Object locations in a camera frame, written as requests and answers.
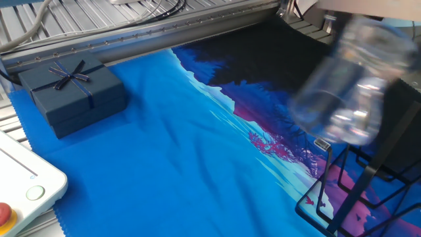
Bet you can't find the blue landscape printed cloth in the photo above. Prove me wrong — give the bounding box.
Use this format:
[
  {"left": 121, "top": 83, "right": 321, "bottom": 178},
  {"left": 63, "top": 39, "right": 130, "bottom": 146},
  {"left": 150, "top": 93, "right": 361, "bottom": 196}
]
[{"left": 8, "top": 16, "right": 421, "bottom": 237}]

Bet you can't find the thick grey cable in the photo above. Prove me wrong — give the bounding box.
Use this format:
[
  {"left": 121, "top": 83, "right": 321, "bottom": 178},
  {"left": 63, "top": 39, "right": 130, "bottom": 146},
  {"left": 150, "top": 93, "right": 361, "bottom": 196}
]
[{"left": 0, "top": 0, "right": 53, "bottom": 53}]

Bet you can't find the grey black Schunk gripper body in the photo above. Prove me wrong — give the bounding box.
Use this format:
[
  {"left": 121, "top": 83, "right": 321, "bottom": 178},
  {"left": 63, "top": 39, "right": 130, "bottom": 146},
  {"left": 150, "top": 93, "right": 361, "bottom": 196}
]
[{"left": 315, "top": 0, "right": 421, "bottom": 23}]

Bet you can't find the beige frame post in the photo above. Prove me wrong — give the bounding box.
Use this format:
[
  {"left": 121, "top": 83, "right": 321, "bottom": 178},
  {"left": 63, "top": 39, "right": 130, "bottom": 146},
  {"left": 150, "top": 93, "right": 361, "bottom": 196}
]
[{"left": 322, "top": 11, "right": 338, "bottom": 34}]

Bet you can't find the dark blue ribboned gift box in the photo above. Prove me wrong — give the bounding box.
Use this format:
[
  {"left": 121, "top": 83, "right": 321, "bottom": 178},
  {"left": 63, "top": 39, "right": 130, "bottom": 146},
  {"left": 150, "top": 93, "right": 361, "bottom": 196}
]
[{"left": 18, "top": 52, "right": 128, "bottom": 140}]

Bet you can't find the white teach pendant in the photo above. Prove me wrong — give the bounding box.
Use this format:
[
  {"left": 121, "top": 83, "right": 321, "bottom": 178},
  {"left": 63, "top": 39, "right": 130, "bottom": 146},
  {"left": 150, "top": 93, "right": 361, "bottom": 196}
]
[{"left": 0, "top": 130, "right": 69, "bottom": 237}]

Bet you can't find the black cable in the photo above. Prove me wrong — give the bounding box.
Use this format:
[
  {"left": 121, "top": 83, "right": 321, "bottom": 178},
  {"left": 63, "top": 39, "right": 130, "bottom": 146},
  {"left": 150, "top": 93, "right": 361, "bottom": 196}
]
[
  {"left": 0, "top": 68, "right": 22, "bottom": 87},
  {"left": 98, "top": 0, "right": 187, "bottom": 34}
]

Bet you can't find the black metal cup rack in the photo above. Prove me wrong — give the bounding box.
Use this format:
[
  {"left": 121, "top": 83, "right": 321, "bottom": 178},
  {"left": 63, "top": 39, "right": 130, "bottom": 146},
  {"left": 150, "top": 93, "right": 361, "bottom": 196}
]
[{"left": 295, "top": 100, "right": 421, "bottom": 237}]

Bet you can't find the clear glass cup with handle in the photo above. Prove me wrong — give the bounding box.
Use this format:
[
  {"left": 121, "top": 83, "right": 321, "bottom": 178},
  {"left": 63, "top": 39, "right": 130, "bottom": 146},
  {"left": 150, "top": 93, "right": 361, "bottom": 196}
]
[{"left": 288, "top": 14, "right": 419, "bottom": 146}]

